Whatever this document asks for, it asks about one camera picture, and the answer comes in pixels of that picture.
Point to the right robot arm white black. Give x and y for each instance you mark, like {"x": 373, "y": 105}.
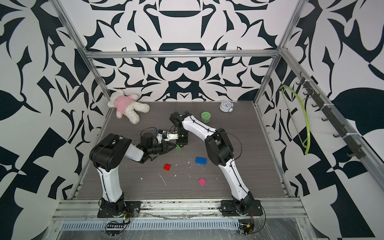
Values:
{"x": 220, "y": 152}

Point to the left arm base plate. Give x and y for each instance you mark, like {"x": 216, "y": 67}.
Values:
{"x": 119, "y": 209}

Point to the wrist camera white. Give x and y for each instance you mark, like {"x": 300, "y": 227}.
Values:
{"x": 159, "y": 136}
{"x": 167, "y": 136}

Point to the small white alarm clock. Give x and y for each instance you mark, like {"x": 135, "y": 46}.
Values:
{"x": 226, "y": 106}

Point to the green lidded jar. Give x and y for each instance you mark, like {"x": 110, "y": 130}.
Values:
{"x": 205, "y": 117}

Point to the black hook rack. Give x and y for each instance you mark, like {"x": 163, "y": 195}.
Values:
{"x": 334, "y": 116}

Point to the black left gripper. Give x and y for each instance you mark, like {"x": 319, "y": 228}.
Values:
{"x": 163, "y": 148}

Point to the aluminium front rail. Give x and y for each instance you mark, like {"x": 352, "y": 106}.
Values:
{"x": 179, "y": 209}

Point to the white plush toy pink shirt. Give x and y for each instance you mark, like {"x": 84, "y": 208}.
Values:
{"x": 127, "y": 105}

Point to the small yellow connector box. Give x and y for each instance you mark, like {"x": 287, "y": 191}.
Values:
{"x": 246, "y": 228}

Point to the green hoop tube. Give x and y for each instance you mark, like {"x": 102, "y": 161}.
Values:
{"x": 306, "y": 144}

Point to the blue lego brick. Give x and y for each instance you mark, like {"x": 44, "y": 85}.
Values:
{"x": 201, "y": 161}

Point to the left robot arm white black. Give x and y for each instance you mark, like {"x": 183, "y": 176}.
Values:
{"x": 108, "y": 154}

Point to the pink lego brick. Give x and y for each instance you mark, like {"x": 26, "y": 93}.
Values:
{"x": 202, "y": 181}

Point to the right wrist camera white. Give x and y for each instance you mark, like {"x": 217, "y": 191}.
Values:
{"x": 167, "y": 136}

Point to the red lego brick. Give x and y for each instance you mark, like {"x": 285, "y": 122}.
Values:
{"x": 167, "y": 167}

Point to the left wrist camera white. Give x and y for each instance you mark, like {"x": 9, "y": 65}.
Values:
{"x": 159, "y": 136}

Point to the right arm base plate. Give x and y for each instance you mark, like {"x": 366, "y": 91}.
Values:
{"x": 232, "y": 208}

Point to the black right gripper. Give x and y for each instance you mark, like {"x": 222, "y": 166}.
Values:
{"x": 181, "y": 141}

